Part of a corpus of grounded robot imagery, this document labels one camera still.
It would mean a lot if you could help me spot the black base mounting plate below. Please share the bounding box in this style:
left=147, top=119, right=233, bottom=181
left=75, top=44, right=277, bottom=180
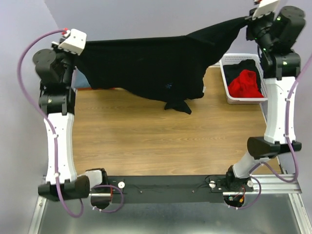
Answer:
left=90, top=174, right=254, bottom=210

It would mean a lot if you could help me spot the red t-shirt in basket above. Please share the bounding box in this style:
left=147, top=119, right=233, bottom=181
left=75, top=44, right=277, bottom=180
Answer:
left=228, top=70, right=263, bottom=98

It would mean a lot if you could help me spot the folded blue t-shirt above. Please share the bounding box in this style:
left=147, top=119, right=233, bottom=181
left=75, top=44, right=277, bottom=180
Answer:
left=72, top=69, right=91, bottom=89

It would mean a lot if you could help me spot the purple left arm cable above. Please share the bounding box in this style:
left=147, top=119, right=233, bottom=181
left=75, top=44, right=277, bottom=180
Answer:
left=17, top=28, right=124, bottom=218

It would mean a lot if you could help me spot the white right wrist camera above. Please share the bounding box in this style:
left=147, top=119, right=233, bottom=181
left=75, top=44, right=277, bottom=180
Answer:
left=251, top=0, right=280, bottom=20

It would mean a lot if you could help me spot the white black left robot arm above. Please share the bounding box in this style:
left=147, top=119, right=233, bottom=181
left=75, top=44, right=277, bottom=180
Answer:
left=33, top=49, right=107, bottom=201

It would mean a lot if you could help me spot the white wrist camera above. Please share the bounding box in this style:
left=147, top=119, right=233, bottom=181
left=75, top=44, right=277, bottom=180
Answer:
left=52, top=28, right=87, bottom=56
left=251, top=0, right=280, bottom=20

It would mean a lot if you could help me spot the aluminium frame rail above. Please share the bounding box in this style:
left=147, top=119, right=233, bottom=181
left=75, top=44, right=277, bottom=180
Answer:
left=29, top=175, right=312, bottom=234

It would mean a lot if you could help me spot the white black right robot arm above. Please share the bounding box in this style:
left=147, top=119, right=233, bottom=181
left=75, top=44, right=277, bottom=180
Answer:
left=224, top=0, right=306, bottom=190

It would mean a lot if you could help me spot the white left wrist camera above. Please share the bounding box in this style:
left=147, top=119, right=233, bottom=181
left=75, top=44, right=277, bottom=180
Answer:
left=52, top=28, right=87, bottom=56

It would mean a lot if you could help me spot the black garment in basket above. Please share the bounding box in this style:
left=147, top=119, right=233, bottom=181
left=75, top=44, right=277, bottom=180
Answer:
left=223, top=59, right=261, bottom=92

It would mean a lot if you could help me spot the white plastic laundry basket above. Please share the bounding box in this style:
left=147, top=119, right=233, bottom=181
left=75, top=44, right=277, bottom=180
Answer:
left=219, top=53, right=267, bottom=104

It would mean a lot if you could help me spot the black t-shirt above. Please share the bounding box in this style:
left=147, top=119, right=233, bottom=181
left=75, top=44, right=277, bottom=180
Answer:
left=75, top=17, right=247, bottom=114

